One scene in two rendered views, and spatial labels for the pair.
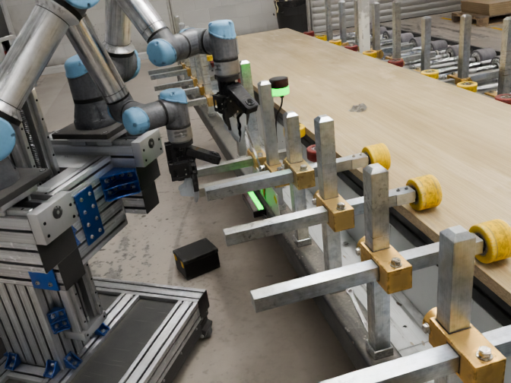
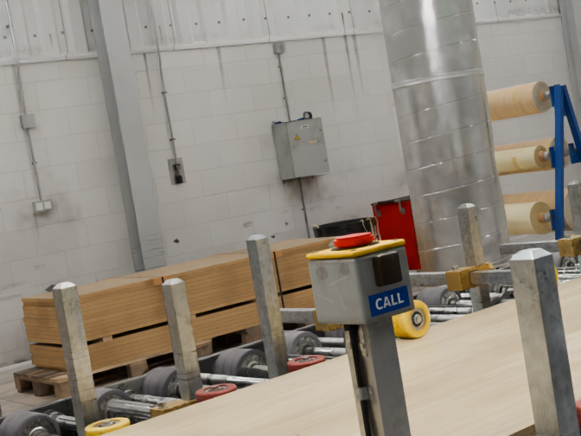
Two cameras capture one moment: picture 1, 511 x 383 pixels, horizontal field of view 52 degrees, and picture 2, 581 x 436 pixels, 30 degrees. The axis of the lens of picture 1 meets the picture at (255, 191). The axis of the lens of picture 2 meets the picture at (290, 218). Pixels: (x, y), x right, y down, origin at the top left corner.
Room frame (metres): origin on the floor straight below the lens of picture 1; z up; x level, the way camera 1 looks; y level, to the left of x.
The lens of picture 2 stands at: (2.63, 0.94, 1.31)
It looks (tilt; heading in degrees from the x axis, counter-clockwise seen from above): 3 degrees down; 243
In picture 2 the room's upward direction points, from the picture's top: 9 degrees counter-clockwise
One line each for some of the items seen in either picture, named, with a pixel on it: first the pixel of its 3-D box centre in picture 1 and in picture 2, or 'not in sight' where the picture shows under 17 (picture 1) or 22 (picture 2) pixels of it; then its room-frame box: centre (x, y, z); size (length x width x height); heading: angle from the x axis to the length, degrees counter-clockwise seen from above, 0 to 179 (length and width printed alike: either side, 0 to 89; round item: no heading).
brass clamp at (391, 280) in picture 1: (382, 261); not in sight; (0.84, -0.23, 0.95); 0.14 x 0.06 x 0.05; 12
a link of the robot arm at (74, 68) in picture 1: (87, 74); not in sight; (1.77, 0.51, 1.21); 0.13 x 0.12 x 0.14; 142
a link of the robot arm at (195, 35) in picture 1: (193, 42); not in sight; (1.61, 0.13, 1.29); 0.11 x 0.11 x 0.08; 52
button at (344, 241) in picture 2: not in sight; (354, 244); (2.10, 0.03, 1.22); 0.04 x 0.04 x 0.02
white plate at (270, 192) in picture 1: (267, 193); not in sight; (1.62, -0.04, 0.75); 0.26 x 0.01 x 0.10; 12
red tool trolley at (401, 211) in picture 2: not in sight; (419, 238); (-3.02, -7.44, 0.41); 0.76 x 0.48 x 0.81; 15
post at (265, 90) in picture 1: (271, 153); not in sight; (1.60, -0.07, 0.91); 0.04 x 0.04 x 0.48; 12
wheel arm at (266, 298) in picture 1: (379, 267); not in sight; (0.82, -0.21, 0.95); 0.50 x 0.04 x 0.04; 102
